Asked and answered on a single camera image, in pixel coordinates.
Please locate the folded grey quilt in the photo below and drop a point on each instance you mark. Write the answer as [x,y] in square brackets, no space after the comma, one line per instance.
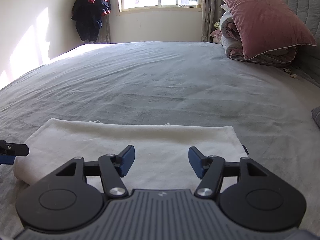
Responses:
[232,45]

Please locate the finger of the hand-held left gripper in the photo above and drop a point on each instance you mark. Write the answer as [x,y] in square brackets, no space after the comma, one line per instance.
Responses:
[15,150]

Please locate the grey quilted headboard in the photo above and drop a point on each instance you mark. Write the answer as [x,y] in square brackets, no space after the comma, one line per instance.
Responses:
[305,10]

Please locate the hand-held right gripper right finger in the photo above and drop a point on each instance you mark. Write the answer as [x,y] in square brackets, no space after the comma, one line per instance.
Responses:
[196,161]

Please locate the dark hanging jacket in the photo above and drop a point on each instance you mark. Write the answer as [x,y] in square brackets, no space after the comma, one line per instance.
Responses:
[87,17]

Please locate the small brown scraps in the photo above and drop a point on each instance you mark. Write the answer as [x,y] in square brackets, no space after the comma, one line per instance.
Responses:
[287,70]

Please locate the small pink pillow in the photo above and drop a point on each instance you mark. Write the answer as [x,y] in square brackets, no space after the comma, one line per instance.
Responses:
[216,35]

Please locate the green patterned item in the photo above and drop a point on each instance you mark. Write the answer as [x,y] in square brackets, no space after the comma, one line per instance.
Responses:
[217,25]

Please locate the large pink velvet pillow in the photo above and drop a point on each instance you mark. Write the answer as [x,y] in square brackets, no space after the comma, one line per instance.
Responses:
[265,17]

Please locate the white pillow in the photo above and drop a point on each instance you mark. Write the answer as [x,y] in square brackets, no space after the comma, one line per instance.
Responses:
[223,7]

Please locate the cream t-shirt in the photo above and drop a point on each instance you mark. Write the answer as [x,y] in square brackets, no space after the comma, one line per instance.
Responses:
[150,140]

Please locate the grey star-patterned curtain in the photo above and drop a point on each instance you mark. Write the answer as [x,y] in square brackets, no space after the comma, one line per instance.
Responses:
[208,10]

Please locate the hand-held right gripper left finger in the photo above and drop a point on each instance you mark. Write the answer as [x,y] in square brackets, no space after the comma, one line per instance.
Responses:
[127,160]

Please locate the grey cloth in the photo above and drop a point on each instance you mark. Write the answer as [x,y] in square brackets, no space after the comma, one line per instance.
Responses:
[316,117]

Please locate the grey bed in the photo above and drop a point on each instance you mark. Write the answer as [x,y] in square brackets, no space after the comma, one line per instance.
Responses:
[150,85]

